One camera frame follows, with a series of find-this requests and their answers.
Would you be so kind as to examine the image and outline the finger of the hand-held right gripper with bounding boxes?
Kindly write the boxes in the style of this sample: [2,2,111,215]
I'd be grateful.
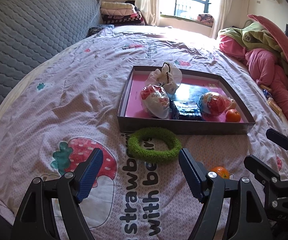
[243,154,288,210]
[266,128,288,170]

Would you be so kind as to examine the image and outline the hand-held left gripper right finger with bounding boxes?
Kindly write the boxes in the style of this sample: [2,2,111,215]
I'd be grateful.
[178,148,273,240]

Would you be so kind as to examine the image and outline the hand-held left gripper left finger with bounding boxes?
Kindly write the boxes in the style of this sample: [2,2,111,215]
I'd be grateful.
[10,148,104,240]

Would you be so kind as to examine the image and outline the orange mandarin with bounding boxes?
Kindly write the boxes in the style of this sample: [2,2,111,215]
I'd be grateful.
[225,109,241,123]
[210,166,231,180]

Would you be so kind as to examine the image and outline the grey shallow cardboard box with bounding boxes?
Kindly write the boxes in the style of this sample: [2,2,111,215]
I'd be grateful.
[117,65,256,135]

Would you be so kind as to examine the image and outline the green fuzzy ring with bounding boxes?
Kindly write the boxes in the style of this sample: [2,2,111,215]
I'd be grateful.
[127,127,182,164]

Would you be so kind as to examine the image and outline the orange and blue snack bag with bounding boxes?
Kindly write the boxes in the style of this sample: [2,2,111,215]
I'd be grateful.
[198,92,231,117]

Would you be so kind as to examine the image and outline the red and white snack bag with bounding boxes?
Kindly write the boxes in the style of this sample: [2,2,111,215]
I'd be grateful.
[140,85,171,119]

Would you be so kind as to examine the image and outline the white plastic bag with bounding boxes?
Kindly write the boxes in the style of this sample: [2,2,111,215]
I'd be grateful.
[145,62,183,94]

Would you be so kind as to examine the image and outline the yellow snack packet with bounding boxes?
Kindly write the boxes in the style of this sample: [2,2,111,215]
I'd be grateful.
[267,98,282,114]

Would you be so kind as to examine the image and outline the pink quilt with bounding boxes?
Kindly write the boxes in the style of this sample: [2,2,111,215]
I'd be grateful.
[218,35,288,133]

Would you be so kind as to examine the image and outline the green blanket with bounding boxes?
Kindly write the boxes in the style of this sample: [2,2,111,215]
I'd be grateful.
[218,22,288,75]

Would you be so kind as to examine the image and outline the patterned folded blanket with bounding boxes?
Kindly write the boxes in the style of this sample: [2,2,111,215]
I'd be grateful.
[197,14,214,25]

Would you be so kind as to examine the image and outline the cream curtain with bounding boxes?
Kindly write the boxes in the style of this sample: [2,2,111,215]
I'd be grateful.
[135,0,162,27]
[210,0,236,39]

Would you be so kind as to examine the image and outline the dark pillow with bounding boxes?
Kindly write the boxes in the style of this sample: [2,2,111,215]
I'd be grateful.
[87,24,115,37]

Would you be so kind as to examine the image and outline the barred window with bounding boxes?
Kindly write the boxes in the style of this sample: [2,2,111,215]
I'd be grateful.
[160,0,213,22]

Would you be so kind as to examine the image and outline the grey quilted headboard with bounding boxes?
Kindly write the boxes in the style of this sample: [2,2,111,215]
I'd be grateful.
[0,0,102,130]

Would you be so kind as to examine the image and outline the dark checked folded blanket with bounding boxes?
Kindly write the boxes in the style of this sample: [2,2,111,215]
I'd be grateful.
[101,14,144,26]

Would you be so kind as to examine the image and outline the pink folded blanket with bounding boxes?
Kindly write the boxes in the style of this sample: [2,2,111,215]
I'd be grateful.
[101,7,137,17]

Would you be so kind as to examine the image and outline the cream folded blanket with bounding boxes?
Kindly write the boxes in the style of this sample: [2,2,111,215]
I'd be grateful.
[101,2,135,10]

